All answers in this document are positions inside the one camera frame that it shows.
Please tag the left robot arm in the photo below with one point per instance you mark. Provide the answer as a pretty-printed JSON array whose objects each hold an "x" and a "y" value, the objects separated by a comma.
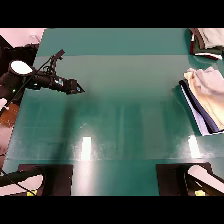
[{"x": 20, "y": 67}]

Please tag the pale lilac garment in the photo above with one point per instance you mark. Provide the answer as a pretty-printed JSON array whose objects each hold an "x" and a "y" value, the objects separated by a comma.
[{"x": 198, "y": 119}]

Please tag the white garment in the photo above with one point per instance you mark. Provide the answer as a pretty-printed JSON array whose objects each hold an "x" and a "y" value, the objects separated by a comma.
[{"x": 213, "y": 36}]

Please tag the navy garment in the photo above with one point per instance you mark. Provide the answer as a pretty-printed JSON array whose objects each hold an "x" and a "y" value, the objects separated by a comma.
[{"x": 194, "y": 100}]

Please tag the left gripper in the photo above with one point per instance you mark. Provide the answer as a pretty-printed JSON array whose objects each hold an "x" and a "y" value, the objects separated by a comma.
[{"x": 71, "y": 86}]

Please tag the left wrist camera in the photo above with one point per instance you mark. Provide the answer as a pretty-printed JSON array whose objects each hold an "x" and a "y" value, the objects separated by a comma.
[{"x": 59, "y": 54}]

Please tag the dark green garment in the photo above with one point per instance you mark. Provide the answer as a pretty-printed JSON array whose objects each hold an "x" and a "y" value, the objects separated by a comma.
[{"x": 200, "y": 47}]

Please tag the cream garment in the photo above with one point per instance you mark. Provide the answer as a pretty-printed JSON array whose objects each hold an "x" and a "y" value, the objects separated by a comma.
[{"x": 209, "y": 90}]

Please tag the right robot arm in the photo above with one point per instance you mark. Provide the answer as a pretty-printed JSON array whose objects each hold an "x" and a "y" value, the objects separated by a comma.
[{"x": 204, "y": 174}]

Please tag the red garment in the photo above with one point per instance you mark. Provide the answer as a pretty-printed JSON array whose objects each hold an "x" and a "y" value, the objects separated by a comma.
[{"x": 192, "y": 42}]

